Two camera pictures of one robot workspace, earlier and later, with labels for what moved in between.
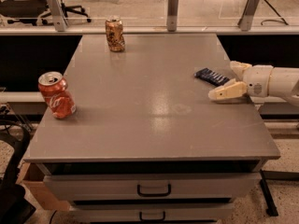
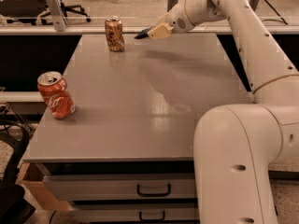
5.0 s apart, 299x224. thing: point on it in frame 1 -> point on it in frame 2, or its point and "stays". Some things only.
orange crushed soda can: x=115 y=35 stays
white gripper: x=257 y=79 -> x=177 y=20
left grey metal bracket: x=58 y=10 stays
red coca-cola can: x=57 y=94 stays
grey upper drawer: x=154 y=187 stays
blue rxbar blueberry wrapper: x=212 y=77 -> x=143 y=35
